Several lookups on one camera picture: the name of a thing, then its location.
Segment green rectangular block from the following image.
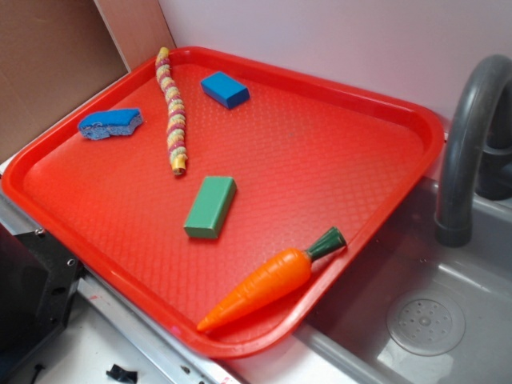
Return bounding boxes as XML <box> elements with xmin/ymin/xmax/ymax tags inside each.
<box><xmin>183</xmin><ymin>176</ymin><xmax>237</xmax><ymax>239</ymax></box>

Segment red plastic tray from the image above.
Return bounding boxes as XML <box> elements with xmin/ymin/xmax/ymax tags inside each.
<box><xmin>2</xmin><ymin>47</ymin><xmax>444</xmax><ymax>359</ymax></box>

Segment orange plastic toy carrot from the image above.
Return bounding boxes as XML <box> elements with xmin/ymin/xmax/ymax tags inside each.
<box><xmin>197</xmin><ymin>227</ymin><xmax>346</xmax><ymax>332</ymax></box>

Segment blue rectangular block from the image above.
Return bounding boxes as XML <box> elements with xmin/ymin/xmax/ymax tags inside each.
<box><xmin>200</xmin><ymin>72</ymin><xmax>250</xmax><ymax>110</ymax></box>

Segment blue sponge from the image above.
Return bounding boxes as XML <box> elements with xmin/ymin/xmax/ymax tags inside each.
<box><xmin>78</xmin><ymin>108</ymin><xmax>143</xmax><ymax>141</ymax></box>

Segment grey plastic sink basin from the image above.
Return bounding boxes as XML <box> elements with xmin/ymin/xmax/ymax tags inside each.
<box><xmin>235</xmin><ymin>151</ymin><xmax>512</xmax><ymax>384</ymax></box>

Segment grey plastic faucet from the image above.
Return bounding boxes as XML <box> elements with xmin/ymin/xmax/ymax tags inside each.
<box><xmin>434</xmin><ymin>54</ymin><xmax>511</xmax><ymax>247</ymax></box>

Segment black tape scrap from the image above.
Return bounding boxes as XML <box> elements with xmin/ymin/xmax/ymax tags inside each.
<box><xmin>106</xmin><ymin>364</ymin><xmax>138</xmax><ymax>384</ymax></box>

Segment brown cardboard panel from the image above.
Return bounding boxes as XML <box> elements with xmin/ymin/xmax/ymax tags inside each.
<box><xmin>1</xmin><ymin>1</ymin><xmax>174</xmax><ymax>161</ymax></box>

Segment multicolored braided rope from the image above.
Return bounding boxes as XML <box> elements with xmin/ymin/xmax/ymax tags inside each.
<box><xmin>154</xmin><ymin>46</ymin><xmax>190</xmax><ymax>178</ymax></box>

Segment black metal bracket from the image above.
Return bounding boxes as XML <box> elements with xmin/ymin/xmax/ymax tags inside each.
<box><xmin>1</xmin><ymin>228</ymin><xmax>82</xmax><ymax>382</ymax></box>

